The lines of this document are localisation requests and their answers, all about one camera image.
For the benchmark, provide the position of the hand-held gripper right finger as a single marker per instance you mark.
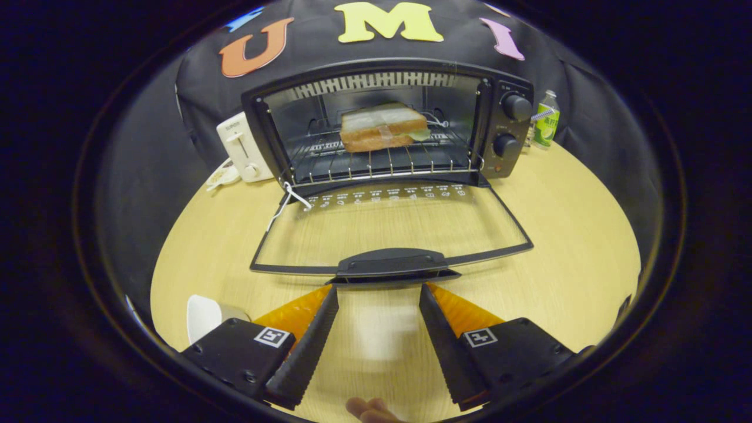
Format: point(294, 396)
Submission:
point(449, 352)

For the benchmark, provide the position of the small white snack dish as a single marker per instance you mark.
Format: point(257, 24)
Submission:
point(222, 175)

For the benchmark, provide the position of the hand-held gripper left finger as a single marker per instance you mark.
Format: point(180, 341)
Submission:
point(305, 352)

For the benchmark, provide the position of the white plate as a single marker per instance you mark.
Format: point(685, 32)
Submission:
point(205, 317)

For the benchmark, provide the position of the black toaster oven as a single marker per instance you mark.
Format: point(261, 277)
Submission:
point(508, 126)

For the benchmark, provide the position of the green drink bottle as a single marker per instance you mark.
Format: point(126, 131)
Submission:
point(549, 126)

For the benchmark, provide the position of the white pop-up toaster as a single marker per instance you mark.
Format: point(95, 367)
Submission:
point(238, 144)

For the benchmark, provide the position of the toast sandwich with lettuce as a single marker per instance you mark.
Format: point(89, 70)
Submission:
point(382, 126)

